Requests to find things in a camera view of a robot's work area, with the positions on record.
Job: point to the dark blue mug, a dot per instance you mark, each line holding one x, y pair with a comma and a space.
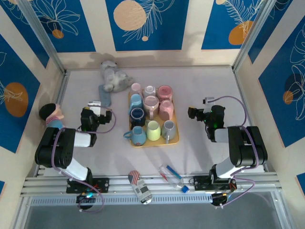
137, 114

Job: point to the grey mug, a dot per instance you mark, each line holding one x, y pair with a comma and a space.
169, 130

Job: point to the rose pink mug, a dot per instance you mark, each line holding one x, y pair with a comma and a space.
165, 91

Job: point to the light blue patterned mug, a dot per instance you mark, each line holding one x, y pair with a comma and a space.
139, 137

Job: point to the pale pink tall mug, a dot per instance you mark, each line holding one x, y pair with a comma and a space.
136, 87

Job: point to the light green mug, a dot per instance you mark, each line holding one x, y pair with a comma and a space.
153, 131

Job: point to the white mug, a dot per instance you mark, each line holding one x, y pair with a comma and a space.
149, 90

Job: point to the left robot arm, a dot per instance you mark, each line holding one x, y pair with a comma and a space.
81, 139

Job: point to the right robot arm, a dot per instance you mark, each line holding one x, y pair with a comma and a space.
221, 135

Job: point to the black-haired doll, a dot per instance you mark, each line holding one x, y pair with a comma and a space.
56, 122

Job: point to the grey plush toy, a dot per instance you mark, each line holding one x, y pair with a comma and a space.
119, 81

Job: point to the yellow plastic tray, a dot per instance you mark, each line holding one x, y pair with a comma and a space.
157, 143

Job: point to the blue toothbrush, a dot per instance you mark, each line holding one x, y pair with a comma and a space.
174, 172

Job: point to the flag patterned pouch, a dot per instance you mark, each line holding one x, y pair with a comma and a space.
134, 177

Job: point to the red toothbrush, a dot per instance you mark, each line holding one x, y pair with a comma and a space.
164, 176

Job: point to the clear plastic bottle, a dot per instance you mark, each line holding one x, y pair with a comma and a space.
175, 183

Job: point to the white labelled can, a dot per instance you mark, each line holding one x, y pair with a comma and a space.
143, 190

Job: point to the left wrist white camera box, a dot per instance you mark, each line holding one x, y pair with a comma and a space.
94, 104

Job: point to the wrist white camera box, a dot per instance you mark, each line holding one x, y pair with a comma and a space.
209, 100
94, 104

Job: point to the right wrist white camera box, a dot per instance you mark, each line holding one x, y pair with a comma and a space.
209, 100

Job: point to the aluminium table side rail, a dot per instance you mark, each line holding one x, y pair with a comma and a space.
240, 82
62, 86

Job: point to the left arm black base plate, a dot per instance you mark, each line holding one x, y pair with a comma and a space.
104, 185

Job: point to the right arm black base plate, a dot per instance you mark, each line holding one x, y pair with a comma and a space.
199, 183

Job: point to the aluminium mounting rail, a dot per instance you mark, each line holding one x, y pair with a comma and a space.
119, 184

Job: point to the aluminium frame post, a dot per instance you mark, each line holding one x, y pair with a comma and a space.
48, 45
251, 35

